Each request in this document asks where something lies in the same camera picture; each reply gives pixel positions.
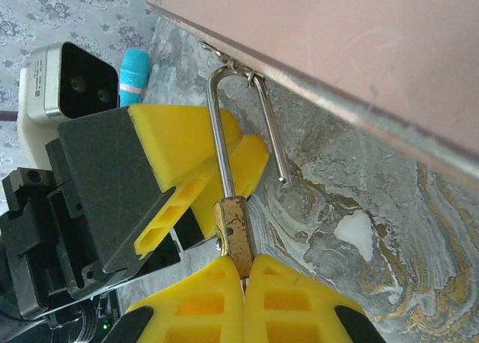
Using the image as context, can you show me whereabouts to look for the floral backdrop cloth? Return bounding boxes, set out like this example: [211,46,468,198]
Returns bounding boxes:
[0,0,158,114]

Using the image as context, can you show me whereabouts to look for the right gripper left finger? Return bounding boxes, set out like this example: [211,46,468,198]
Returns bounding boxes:
[100,255,247,343]

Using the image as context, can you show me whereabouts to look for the teal cylinder with pink band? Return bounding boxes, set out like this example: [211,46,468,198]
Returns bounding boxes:
[118,46,152,109]

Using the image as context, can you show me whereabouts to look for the brass padlock with steel shackle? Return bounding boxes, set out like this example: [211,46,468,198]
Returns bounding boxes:
[205,64,292,282]

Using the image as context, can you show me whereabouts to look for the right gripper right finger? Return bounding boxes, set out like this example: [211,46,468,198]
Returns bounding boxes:
[242,253,387,343]

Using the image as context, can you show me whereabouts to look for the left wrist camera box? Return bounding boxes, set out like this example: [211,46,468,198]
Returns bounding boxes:
[16,41,121,126]

